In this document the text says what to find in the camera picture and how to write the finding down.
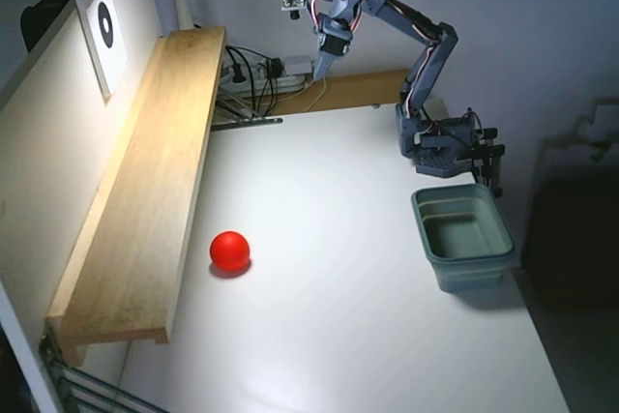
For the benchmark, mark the blue-grey gripper body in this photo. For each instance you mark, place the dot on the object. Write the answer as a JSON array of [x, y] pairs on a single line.
[[333, 46]]

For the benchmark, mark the blue-grey robot arm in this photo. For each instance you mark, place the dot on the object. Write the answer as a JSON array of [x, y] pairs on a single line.
[[437, 52]]

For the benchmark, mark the small wrist camera board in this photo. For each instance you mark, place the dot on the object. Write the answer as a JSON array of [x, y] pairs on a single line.
[[292, 3]]

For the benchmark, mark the metal shelf bracket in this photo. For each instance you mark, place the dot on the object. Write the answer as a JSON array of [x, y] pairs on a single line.
[[246, 122]]

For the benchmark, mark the black power plug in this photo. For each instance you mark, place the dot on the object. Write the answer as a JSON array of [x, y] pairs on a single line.
[[274, 67]]

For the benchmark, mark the white power adapter box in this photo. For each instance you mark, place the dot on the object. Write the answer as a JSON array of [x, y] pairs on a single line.
[[297, 65]]

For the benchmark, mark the dark metal rack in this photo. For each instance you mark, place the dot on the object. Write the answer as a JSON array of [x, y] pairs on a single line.
[[97, 391]]

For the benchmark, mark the blue-grey gripper finger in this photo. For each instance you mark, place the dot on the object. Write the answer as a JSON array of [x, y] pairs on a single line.
[[318, 62], [327, 62]]

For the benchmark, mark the red ball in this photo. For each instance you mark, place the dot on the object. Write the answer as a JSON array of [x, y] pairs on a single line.
[[229, 251]]

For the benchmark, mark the long wooden shelf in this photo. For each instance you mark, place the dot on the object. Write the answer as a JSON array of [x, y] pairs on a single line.
[[159, 181]]

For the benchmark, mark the grey plastic container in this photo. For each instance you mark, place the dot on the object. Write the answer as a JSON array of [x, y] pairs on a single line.
[[469, 273]]

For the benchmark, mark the black table clamp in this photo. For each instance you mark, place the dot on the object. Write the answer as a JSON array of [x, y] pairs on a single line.
[[491, 161]]

